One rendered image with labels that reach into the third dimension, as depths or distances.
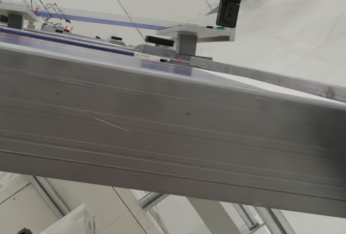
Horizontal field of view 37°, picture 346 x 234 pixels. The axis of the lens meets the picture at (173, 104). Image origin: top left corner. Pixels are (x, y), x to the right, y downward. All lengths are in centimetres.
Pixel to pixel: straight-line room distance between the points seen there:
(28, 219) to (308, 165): 158
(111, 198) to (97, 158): 153
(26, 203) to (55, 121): 155
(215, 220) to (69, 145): 102
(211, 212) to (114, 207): 61
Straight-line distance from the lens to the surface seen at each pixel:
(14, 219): 183
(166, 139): 26
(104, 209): 181
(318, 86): 44
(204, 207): 125
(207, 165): 27
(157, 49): 94
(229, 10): 87
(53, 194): 175
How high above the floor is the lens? 87
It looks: 11 degrees down
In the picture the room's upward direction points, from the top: 34 degrees counter-clockwise
